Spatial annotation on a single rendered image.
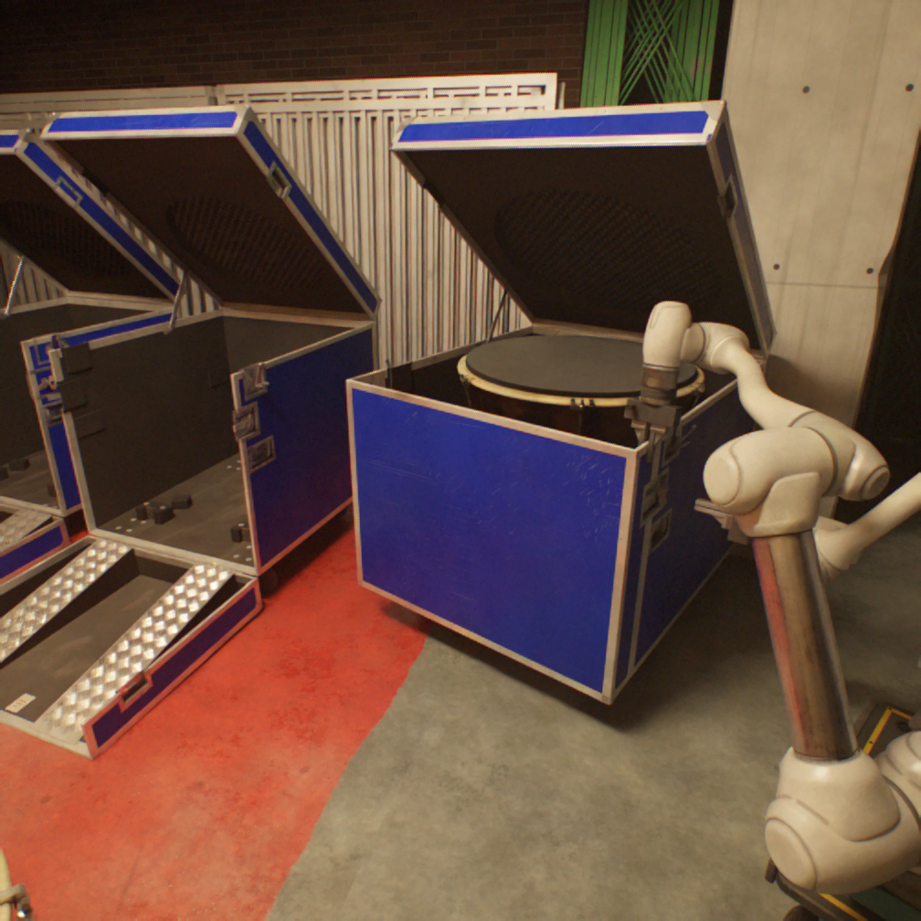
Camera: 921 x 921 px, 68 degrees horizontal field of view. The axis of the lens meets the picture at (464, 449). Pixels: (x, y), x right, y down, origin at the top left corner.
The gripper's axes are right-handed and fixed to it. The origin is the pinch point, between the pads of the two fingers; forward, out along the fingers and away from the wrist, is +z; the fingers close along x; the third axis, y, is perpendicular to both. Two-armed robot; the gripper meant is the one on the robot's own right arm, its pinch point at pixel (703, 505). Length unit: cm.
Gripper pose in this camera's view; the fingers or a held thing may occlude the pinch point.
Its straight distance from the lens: 194.4
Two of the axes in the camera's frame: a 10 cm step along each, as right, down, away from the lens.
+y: -5.9, 1.2, -8.0
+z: -8.0, -2.3, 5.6
